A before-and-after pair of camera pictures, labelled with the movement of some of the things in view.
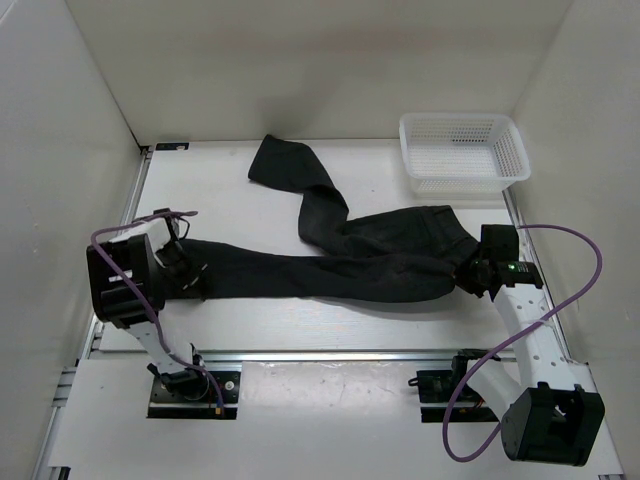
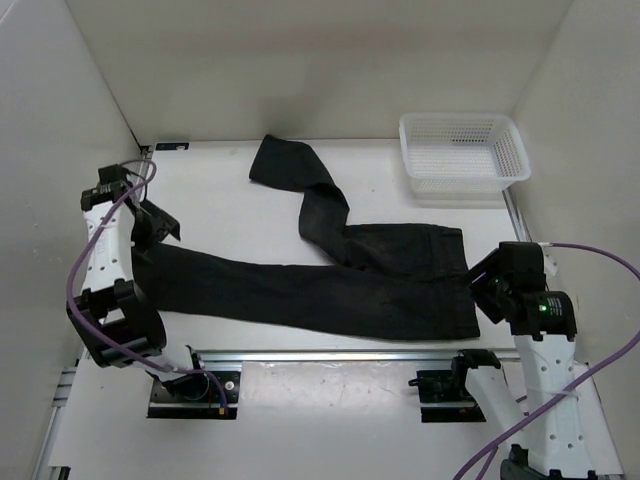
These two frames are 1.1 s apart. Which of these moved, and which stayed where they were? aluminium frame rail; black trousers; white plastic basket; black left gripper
Moved: black trousers; black left gripper
Stayed: white plastic basket; aluminium frame rail
